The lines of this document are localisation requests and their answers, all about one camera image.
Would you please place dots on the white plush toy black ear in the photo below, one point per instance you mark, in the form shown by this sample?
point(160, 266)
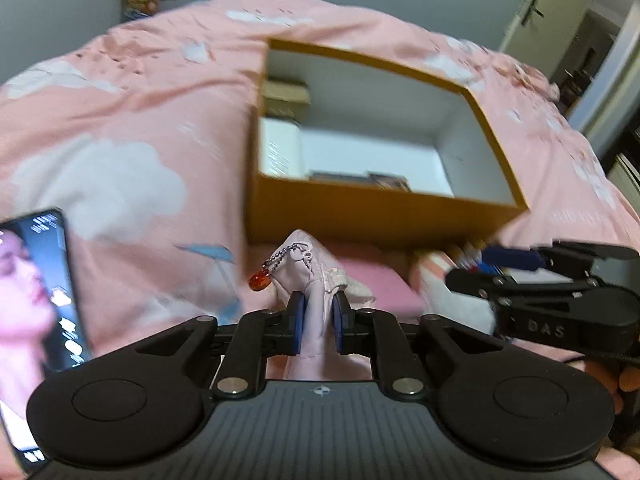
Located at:
point(450, 305)

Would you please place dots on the pink cloud printed blanket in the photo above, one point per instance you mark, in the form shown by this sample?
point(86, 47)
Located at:
point(125, 125)

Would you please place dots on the purple illustrated card box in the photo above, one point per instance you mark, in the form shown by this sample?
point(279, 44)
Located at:
point(387, 180)

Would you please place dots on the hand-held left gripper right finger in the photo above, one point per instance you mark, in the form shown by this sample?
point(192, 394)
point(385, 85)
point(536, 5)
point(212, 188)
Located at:
point(341, 322)

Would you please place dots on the person's right hand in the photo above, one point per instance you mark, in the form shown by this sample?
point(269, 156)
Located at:
point(627, 385)

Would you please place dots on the pink cloth pouch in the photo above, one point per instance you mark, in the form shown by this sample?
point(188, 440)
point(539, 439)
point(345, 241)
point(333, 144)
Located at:
point(312, 270)

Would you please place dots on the pink box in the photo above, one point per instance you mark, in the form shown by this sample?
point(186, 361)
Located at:
point(385, 285)

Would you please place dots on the dark storage shelf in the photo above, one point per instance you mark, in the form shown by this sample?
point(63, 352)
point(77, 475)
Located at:
point(627, 170)

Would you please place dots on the orange cardboard box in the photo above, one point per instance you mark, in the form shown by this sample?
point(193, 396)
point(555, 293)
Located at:
point(350, 215)

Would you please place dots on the black smartphone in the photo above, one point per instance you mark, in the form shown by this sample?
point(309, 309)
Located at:
point(30, 285)

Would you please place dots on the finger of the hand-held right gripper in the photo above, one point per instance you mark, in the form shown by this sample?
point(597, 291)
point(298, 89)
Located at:
point(510, 257)
point(475, 282)

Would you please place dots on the white glossy case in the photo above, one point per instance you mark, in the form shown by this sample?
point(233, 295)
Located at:
point(277, 147)

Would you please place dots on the small beige cardboard box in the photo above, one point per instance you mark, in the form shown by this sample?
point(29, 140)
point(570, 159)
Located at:
point(286, 97)

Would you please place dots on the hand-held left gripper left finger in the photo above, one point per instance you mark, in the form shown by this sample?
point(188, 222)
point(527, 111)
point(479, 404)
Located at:
point(296, 320)

